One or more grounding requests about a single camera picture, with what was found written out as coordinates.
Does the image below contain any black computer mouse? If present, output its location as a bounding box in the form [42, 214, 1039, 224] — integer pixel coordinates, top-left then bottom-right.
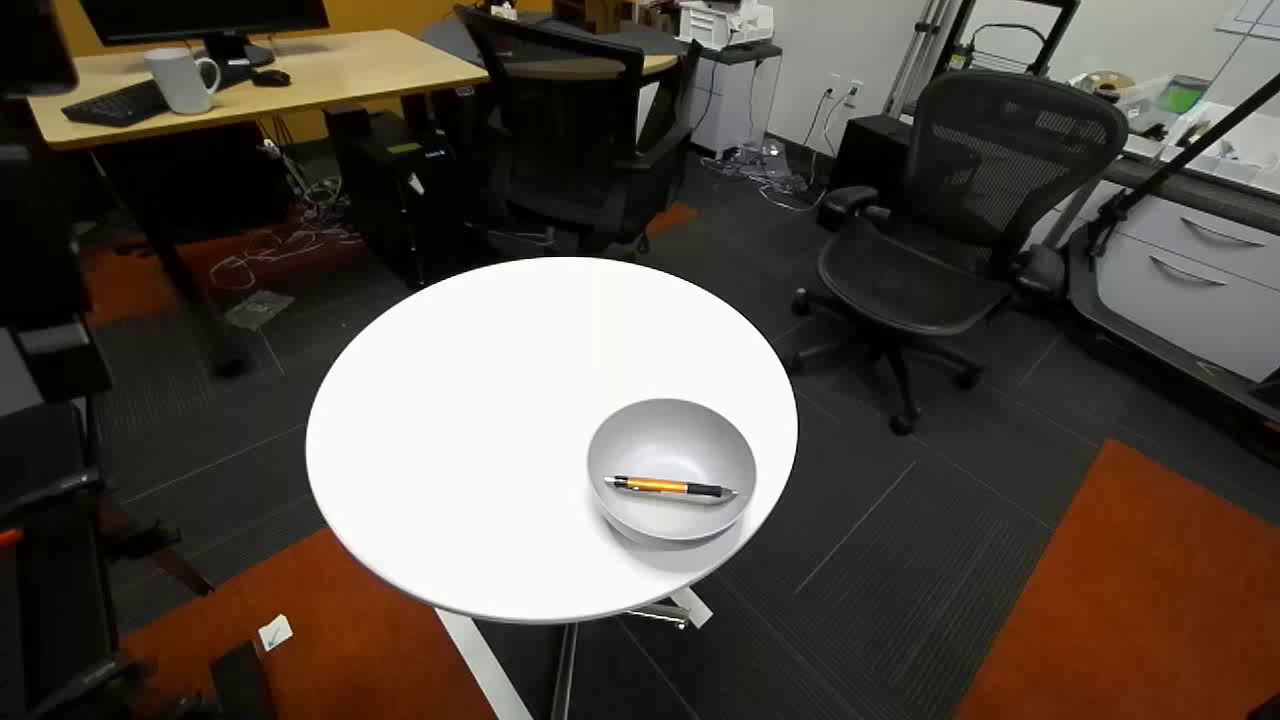
[252, 67, 294, 88]

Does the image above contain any black keyboard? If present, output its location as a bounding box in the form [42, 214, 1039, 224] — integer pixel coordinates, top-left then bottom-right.
[66, 79, 167, 127]

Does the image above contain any white mug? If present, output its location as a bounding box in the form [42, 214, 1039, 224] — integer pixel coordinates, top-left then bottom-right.
[147, 49, 224, 116]

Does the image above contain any orange and black pen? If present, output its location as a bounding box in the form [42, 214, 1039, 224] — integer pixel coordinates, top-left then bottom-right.
[603, 476, 731, 500]

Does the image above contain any white printer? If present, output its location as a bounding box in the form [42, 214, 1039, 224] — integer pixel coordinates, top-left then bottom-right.
[676, 0, 778, 52]

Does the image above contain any wooden top desk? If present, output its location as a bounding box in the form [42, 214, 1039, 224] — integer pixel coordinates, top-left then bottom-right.
[30, 28, 483, 377]

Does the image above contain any black mesh office chair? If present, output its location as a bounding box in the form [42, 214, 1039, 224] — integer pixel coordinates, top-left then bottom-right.
[794, 67, 1130, 430]

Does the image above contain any grey round bowl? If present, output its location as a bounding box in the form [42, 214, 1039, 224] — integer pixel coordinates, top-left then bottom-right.
[589, 401, 757, 543]

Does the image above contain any white drawer cabinet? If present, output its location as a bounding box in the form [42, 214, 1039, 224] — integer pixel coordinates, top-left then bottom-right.
[1089, 196, 1280, 385]

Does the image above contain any black office chair at desk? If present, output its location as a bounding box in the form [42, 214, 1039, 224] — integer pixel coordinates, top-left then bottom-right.
[461, 8, 697, 255]

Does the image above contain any round white table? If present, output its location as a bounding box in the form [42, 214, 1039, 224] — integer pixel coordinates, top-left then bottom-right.
[304, 255, 799, 720]

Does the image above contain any black computer monitor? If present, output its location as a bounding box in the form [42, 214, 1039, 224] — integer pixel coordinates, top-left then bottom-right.
[82, 0, 328, 67]

